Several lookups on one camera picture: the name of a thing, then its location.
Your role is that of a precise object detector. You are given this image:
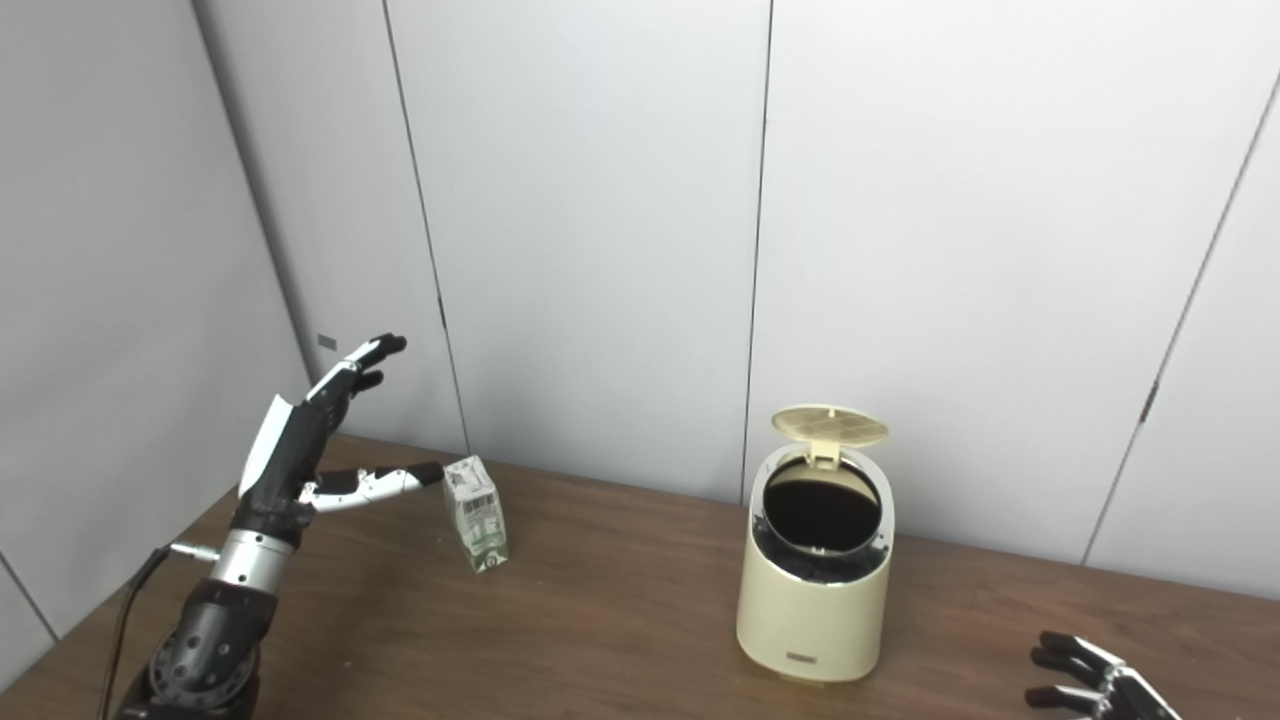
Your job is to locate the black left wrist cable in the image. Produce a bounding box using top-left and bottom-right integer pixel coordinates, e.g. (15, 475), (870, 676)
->
(97, 541), (221, 720)

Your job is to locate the cream-colored lidded bin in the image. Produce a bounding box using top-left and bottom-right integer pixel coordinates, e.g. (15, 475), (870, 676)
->
(736, 403), (896, 685)

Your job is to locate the green white milk carton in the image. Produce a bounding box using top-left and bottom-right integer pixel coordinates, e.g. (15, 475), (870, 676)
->
(443, 455), (510, 575)

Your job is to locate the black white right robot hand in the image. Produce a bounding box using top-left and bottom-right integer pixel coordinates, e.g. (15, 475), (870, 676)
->
(1024, 630), (1186, 720)

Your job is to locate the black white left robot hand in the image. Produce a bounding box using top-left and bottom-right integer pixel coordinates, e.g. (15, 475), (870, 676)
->
(232, 333), (446, 549)

